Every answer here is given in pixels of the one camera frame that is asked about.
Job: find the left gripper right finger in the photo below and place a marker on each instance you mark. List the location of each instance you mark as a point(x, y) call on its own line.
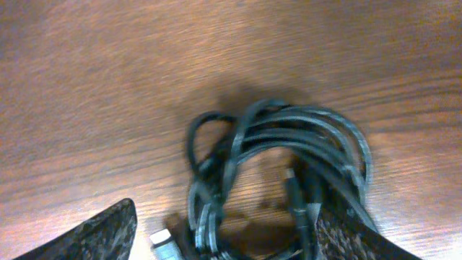
point(347, 231)

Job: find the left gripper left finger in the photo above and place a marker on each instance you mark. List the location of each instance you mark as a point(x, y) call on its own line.
point(108, 235)

